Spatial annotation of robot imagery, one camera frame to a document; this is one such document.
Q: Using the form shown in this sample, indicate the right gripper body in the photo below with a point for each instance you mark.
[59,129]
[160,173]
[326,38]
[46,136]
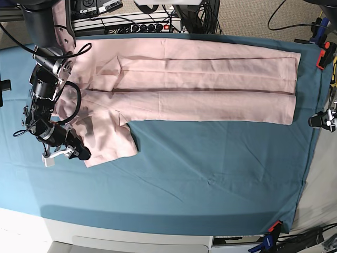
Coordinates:
[56,138]

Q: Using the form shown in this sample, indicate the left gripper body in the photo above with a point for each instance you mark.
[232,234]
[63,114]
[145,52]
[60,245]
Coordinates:
[329,119]

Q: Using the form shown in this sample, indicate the pink T-shirt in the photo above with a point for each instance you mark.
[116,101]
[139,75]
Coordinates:
[138,79]

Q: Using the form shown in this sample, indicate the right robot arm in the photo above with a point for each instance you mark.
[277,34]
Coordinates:
[49,25]

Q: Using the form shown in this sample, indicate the orange black clamp upper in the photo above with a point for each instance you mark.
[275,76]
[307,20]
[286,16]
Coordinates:
[326,55]

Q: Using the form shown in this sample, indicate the black tripod clamp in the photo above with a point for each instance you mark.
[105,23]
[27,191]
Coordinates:
[5,85]

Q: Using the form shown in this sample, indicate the blue black clamp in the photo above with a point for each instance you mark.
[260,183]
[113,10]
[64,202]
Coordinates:
[318,29]

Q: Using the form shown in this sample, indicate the teal table cloth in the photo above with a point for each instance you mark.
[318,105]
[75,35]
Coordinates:
[189,178]

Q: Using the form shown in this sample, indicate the orange blue clamp lower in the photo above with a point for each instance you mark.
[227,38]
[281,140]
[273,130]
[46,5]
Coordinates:
[270,239]

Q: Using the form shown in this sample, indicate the white power strip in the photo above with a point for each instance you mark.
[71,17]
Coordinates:
[155,28]

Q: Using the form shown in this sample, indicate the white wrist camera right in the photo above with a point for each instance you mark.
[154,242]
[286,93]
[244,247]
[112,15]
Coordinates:
[48,160]

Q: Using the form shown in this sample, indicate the yellow handled pliers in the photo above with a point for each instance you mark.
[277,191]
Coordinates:
[333,83]

